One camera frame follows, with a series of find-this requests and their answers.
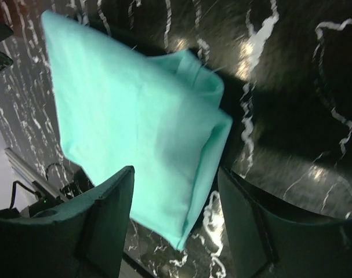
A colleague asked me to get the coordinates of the teal t shirt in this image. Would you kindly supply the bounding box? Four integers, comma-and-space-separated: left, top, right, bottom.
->
41, 10, 233, 250

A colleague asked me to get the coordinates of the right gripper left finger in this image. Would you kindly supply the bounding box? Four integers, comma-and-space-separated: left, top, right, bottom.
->
0, 166, 135, 277

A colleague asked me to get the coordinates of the aluminium rail frame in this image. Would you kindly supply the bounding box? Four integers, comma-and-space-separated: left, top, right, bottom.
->
5, 148, 68, 202

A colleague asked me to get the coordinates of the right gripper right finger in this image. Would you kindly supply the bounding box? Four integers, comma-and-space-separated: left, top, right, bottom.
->
217, 167, 352, 277

